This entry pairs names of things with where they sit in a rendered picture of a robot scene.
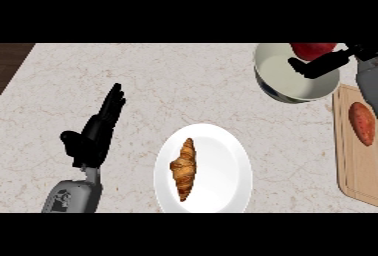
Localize pale wooden cutting board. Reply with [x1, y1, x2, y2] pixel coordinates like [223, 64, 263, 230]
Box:
[331, 83, 378, 208]

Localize white oval plate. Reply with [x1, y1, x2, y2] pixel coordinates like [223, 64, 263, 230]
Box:
[153, 123, 255, 214]

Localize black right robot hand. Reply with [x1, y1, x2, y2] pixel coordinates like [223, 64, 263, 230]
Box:
[287, 43, 378, 80]

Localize red fruit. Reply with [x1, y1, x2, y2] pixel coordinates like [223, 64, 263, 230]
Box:
[290, 42, 340, 62]

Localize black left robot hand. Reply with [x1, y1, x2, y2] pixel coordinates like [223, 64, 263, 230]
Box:
[60, 82, 129, 169]

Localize brown croissant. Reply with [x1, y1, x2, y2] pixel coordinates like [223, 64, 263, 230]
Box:
[169, 137, 200, 203]

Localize orange sweet potato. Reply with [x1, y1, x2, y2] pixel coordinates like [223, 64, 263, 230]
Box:
[348, 101, 378, 148]

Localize white bowl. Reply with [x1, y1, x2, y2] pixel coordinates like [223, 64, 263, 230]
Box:
[253, 43, 343, 105]

